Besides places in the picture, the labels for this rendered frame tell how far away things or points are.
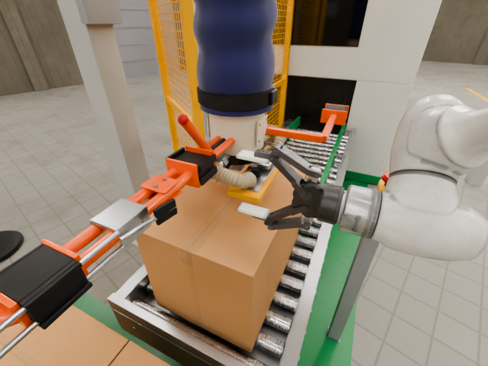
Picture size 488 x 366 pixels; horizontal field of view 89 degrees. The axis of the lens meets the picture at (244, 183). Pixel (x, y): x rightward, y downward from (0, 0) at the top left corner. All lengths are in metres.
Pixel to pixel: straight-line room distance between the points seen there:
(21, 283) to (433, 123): 0.62
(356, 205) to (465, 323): 1.70
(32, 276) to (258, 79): 0.57
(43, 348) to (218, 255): 0.74
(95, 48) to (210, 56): 1.01
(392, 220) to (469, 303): 1.78
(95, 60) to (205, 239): 1.17
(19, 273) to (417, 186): 0.58
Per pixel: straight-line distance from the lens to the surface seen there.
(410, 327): 1.91
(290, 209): 0.53
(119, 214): 0.47
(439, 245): 0.49
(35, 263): 0.44
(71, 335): 1.20
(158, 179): 0.55
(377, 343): 1.78
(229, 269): 0.68
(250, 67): 0.66
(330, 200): 0.47
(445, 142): 0.49
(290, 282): 1.16
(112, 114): 1.67
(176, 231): 0.79
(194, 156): 0.61
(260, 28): 0.66
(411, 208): 0.47
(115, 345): 1.11
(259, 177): 0.75
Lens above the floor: 1.48
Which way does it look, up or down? 33 degrees down
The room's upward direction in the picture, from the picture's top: straight up
